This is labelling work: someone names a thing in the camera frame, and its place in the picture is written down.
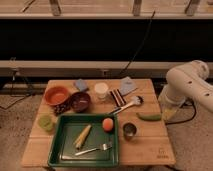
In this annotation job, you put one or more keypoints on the green plastic tray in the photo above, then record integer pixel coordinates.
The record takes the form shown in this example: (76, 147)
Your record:
(85, 140)

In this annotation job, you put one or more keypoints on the bunch of dark grapes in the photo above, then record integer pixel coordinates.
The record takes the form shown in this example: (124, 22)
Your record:
(59, 109)

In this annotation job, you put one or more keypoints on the orange bowl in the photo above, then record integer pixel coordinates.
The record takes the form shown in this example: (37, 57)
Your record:
(56, 95)

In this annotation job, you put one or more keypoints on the white cup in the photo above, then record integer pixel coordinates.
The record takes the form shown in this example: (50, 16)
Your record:
(101, 90)

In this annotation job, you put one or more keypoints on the blue sponge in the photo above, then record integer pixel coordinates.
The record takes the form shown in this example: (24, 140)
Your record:
(81, 85)

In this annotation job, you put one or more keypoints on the dark maroon bowl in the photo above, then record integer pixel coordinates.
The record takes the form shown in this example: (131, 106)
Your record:
(80, 101)

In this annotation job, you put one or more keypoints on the orange apple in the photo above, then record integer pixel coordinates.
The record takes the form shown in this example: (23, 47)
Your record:
(108, 124)

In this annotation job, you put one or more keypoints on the yellow corn cob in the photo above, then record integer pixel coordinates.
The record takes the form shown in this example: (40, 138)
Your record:
(82, 137)

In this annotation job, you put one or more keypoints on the silver fork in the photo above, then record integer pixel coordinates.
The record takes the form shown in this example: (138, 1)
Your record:
(102, 147)

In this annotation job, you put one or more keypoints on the light blue cloth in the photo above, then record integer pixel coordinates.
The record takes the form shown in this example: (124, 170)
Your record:
(127, 86)

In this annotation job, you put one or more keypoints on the small metal cup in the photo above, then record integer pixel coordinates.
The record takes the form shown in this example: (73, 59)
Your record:
(129, 130)

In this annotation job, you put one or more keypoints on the green plastic cup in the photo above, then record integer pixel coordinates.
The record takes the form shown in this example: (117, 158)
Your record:
(46, 123)

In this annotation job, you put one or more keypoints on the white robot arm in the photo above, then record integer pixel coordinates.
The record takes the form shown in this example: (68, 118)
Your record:
(186, 81)

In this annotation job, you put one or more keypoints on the striped black white block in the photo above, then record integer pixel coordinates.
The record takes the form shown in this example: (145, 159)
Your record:
(118, 98)

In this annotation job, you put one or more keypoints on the wooden folding table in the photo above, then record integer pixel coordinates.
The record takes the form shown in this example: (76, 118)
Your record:
(150, 146)

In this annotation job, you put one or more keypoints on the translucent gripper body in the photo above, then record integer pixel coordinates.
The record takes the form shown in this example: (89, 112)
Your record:
(170, 101)

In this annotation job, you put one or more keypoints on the green pea pod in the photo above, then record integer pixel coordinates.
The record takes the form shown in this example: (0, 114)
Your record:
(156, 117)

